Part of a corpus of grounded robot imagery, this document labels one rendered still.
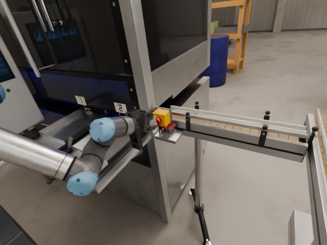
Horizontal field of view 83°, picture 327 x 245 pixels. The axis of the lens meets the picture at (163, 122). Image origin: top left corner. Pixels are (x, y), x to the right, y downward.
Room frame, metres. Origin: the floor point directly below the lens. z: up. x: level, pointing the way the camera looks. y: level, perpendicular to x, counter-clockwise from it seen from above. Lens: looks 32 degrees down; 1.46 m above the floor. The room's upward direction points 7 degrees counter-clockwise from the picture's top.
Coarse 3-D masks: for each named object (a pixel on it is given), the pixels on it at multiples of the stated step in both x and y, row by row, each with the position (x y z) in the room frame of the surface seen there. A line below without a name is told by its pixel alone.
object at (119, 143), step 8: (88, 136) 0.86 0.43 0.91; (128, 136) 0.84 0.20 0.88; (80, 144) 0.81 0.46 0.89; (112, 144) 0.79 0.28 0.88; (120, 144) 0.78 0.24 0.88; (128, 144) 0.75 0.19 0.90; (80, 152) 0.73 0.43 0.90; (112, 152) 0.72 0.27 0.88; (120, 152) 0.70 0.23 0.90; (104, 160) 0.64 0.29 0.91
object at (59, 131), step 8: (80, 112) 1.22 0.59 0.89; (64, 120) 1.11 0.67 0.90; (72, 120) 1.12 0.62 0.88; (80, 120) 1.11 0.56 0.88; (88, 120) 1.09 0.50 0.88; (48, 128) 1.02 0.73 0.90; (56, 128) 1.03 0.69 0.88; (64, 128) 1.02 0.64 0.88; (72, 128) 1.01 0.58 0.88; (80, 128) 1.00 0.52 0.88; (48, 136) 0.91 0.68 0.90; (56, 136) 0.94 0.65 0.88; (64, 136) 0.93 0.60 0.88; (72, 136) 0.87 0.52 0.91
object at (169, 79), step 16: (208, 0) 1.60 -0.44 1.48; (208, 16) 1.60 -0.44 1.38; (208, 32) 1.61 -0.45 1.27; (192, 48) 1.34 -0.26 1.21; (208, 48) 1.62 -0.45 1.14; (176, 64) 1.10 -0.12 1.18; (192, 64) 1.31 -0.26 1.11; (208, 64) 1.62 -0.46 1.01; (128, 80) 0.88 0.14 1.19; (160, 80) 0.94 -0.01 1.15; (176, 80) 1.09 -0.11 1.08; (192, 80) 1.31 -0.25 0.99; (160, 96) 0.92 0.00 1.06
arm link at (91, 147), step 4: (92, 140) 0.51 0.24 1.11; (88, 144) 0.51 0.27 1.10; (92, 144) 0.50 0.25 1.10; (96, 144) 0.50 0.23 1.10; (100, 144) 0.50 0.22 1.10; (84, 148) 0.51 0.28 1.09; (88, 148) 0.49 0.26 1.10; (92, 148) 0.49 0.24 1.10; (96, 148) 0.49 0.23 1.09; (100, 148) 0.50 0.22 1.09; (104, 148) 0.50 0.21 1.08; (108, 148) 0.52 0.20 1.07; (84, 152) 0.47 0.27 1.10; (88, 152) 0.47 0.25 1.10; (92, 152) 0.47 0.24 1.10; (96, 152) 0.47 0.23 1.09; (100, 152) 0.48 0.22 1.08; (104, 152) 0.50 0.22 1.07; (100, 156) 0.47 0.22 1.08; (104, 156) 0.49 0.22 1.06
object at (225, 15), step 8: (216, 0) 7.05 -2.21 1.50; (224, 0) 6.89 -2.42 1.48; (216, 8) 7.05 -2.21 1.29; (224, 8) 6.88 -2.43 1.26; (232, 8) 7.38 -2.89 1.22; (216, 16) 7.04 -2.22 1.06; (224, 16) 6.87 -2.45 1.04; (232, 16) 7.44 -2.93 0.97; (224, 24) 6.86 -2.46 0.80; (232, 24) 7.50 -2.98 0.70
